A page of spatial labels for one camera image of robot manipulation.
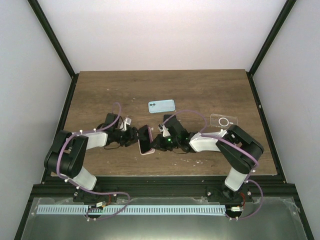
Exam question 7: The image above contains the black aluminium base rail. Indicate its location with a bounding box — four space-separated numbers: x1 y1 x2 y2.
30 175 298 198

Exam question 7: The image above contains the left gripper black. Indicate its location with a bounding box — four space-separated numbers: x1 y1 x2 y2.
113 126 145 147

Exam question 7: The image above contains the light blue slotted cable duct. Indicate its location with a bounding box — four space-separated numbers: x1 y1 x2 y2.
36 204 226 216

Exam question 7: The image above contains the right black frame post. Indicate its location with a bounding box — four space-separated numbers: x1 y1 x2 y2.
246 0 298 78

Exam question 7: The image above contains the blue phone black screen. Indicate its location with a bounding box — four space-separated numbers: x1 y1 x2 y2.
162 114 176 125

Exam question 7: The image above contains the left black frame post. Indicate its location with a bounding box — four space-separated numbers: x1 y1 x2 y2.
26 0 77 79

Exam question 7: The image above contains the white phone case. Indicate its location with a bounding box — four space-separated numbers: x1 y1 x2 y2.
138 127 155 156

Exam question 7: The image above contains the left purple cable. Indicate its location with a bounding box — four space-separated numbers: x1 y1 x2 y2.
56 102 131 222

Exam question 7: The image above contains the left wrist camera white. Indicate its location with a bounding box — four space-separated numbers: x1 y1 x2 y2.
120 117 132 132

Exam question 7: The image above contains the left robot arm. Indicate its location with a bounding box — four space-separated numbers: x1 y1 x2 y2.
44 113 138 202

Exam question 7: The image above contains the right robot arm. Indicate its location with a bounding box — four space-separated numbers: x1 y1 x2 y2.
150 116 264 202

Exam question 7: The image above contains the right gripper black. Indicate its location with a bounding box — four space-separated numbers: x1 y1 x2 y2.
149 134 180 152

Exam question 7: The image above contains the pink phone black screen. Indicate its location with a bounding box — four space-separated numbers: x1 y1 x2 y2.
137 124 154 155

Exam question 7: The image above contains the light blue phone case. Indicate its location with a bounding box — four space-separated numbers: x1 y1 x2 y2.
148 99 176 114

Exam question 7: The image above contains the black frame post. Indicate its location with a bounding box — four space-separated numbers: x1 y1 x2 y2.
246 0 298 78
26 0 77 79

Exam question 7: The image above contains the clear magsafe phone case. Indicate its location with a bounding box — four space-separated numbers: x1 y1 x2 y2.
209 113 239 129

